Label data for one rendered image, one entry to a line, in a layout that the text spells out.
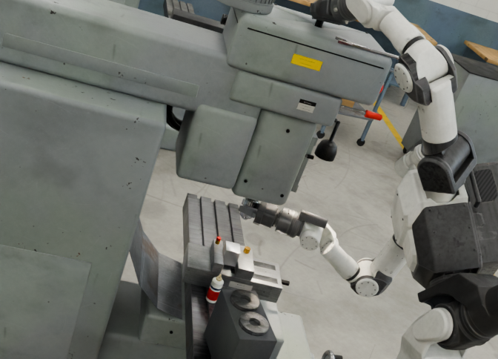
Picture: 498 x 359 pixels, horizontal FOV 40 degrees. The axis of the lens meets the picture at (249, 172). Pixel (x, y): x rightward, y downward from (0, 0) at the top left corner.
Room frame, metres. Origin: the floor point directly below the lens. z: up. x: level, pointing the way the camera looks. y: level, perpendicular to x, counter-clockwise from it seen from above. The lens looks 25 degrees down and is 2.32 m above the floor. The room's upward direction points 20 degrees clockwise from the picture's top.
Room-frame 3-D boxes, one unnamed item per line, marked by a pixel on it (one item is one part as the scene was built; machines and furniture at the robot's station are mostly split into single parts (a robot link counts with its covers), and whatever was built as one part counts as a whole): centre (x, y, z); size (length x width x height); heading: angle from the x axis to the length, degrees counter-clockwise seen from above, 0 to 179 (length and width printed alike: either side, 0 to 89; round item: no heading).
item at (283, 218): (2.02, -0.13, 1.23); 0.13 x 0.12 x 0.10; 177
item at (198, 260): (2.04, -0.07, 0.97); 0.35 x 0.15 x 0.11; 103
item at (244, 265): (2.05, -0.09, 1.01); 0.15 x 0.06 x 0.04; 13
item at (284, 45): (2.02, -0.03, 1.81); 0.47 x 0.26 x 0.16; 105
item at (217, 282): (1.90, -0.03, 0.97); 0.04 x 0.04 x 0.11
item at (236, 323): (1.64, -0.14, 1.02); 0.22 x 0.12 x 0.20; 26
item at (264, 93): (2.02, 0.00, 1.68); 0.34 x 0.24 x 0.10; 105
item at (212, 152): (1.98, 0.15, 1.47); 0.24 x 0.19 x 0.26; 15
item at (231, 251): (2.04, -0.04, 1.03); 0.06 x 0.05 x 0.06; 13
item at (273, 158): (2.03, -0.04, 1.47); 0.21 x 0.19 x 0.32; 15
